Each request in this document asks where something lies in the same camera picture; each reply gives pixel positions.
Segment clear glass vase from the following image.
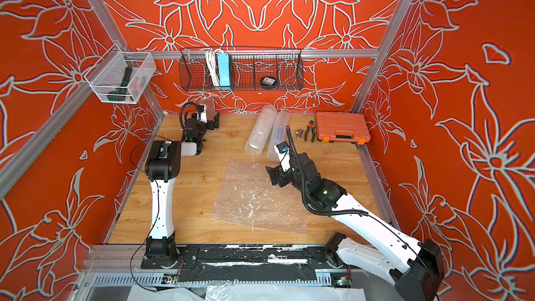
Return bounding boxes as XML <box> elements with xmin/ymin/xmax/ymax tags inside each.
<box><xmin>198</xmin><ymin>96</ymin><xmax>217</xmax><ymax>120</ymax></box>

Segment bubble wrap sheet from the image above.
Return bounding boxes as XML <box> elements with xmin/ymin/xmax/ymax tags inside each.
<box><xmin>211</xmin><ymin>160</ymin><xmax>307</xmax><ymax>234</ymax></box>

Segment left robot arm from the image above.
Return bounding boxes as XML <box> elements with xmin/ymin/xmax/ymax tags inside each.
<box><xmin>141</xmin><ymin>111</ymin><xmax>220</xmax><ymax>269</ymax></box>

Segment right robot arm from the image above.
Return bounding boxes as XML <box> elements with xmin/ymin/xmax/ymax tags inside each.
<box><xmin>266</xmin><ymin>152</ymin><xmax>444</xmax><ymax>300</ymax></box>

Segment small metal fitting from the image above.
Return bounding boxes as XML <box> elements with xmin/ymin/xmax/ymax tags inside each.
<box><xmin>295</xmin><ymin>129</ymin><xmax>304</xmax><ymax>138</ymax></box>

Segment orange tool case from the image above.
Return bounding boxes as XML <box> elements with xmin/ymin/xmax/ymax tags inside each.
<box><xmin>316</xmin><ymin>111</ymin><xmax>371</xmax><ymax>145</ymax></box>

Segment light blue box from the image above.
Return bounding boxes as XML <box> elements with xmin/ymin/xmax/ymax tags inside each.
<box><xmin>217</xmin><ymin>52</ymin><xmax>231</xmax><ymax>89</ymax></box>

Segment small black device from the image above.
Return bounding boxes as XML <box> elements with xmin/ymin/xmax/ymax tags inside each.
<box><xmin>260</xmin><ymin>76</ymin><xmax>277</xmax><ymax>90</ymax></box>

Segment clear acrylic box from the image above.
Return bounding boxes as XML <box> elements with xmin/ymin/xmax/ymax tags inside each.
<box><xmin>84</xmin><ymin>45</ymin><xmax>156</xmax><ymax>105</ymax></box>

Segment aluminium horizontal back bar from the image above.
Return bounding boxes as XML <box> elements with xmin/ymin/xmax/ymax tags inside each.
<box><xmin>124</xmin><ymin>48</ymin><xmax>379</xmax><ymax>61</ymax></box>

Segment aluminium left side bar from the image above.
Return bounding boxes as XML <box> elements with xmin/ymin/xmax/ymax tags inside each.
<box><xmin>1</xmin><ymin>83</ymin><xmax>92</xmax><ymax>199</ymax></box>

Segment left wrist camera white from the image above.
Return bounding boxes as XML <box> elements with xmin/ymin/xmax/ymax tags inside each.
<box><xmin>196</xmin><ymin>105</ymin><xmax>208</xmax><ymax>123</ymax></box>

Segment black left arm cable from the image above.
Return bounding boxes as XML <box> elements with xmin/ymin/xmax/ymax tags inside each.
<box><xmin>178</xmin><ymin>101</ymin><xmax>201</xmax><ymax>130</ymax></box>

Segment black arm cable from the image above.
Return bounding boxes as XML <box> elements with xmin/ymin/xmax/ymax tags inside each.
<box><xmin>285</xmin><ymin>125</ymin><xmax>371</xmax><ymax>218</ymax></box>
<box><xmin>178</xmin><ymin>101</ymin><xmax>201</xmax><ymax>130</ymax></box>

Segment orange handled pliers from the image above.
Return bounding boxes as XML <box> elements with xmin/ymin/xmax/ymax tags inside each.
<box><xmin>304</xmin><ymin>120</ymin><xmax>316</xmax><ymax>142</ymax></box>

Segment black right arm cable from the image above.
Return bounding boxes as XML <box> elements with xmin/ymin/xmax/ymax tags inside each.
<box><xmin>285</xmin><ymin>125</ymin><xmax>371</xmax><ymax>218</ymax></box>

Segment black wire basket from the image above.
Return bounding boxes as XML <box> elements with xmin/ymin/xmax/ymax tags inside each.
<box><xmin>178</xmin><ymin>46</ymin><xmax>305</xmax><ymax>92</ymax></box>

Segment white cable bundle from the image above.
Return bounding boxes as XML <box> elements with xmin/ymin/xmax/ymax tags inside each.
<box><xmin>204</xmin><ymin>49</ymin><xmax>222</xmax><ymax>89</ymax></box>

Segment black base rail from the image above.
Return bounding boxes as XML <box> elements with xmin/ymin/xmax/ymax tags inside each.
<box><xmin>136</xmin><ymin>244</ymin><xmax>352</xmax><ymax>287</ymax></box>

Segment aluminium frame post left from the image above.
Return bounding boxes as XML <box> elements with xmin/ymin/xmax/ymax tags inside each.
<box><xmin>88</xmin><ymin>0</ymin><xmax>164</xmax><ymax>119</ymax></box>

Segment aluminium frame post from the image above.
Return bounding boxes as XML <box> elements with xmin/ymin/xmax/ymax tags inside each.
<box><xmin>351</xmin><ymin>0</ymin><xmax>412</xmax><ymax>113</ymax></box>
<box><xmin>88</xmin><ymin>0</ymin><xmax>164</xmax><ymax>119</ymax></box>

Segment aluminium frame post right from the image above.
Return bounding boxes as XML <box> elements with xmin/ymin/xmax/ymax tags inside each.
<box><xmin>351</xmin><ymin>0</ymin><xmax>412</xmax><ymax>113</ymax></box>

